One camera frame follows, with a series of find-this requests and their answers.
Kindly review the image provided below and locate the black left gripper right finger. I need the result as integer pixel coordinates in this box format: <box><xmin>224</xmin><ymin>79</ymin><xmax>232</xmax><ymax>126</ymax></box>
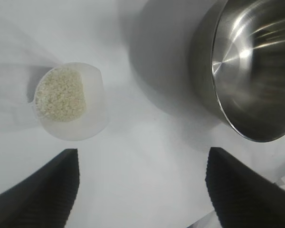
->
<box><xmin>205</xmin><ymin>146</ymin><xmax>285</xmax><ymax>228</ymax></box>

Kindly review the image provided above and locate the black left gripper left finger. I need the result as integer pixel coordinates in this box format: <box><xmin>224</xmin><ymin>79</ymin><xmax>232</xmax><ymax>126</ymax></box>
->
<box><xmin>0</xmin><ymin>148</ymin><xmax>81</xmax><ymax>228</ymax></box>

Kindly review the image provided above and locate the white uncooked rice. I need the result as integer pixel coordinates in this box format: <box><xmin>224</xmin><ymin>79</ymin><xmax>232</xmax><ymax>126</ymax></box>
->
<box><xmin>35</xmin><ymin>67</ymin><xmax>87</xmax><ymax>123</ymax></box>

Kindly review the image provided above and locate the translucent plastic measuring cup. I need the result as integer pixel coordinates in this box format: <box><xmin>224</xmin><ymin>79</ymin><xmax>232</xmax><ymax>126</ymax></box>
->
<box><xmin>27</xmin><ymin>62</ymin><xmax>110</xmax><ymax>142</ymax></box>

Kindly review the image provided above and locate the stainless steel mixing bowl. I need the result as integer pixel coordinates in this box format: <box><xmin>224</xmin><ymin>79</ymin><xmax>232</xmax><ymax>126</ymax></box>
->
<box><xmin>189</xmin><ymin>0</ymin><xmax>285</xmax><ymax>143</ymax></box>

